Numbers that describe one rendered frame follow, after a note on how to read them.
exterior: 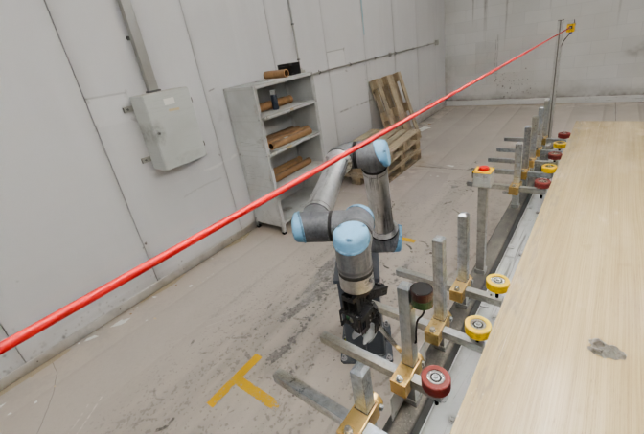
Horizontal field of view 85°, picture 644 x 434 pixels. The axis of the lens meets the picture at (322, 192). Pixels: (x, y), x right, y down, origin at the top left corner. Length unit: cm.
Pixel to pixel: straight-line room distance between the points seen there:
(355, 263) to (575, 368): 68
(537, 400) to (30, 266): 295
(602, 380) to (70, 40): 327
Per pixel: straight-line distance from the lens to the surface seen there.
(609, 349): 132
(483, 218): 170
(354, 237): 84
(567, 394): 119
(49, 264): 318
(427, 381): 113
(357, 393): 96
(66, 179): 309
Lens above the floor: 180
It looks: 23 degrees down
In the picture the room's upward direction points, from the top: 9 degrees counter-clockwise
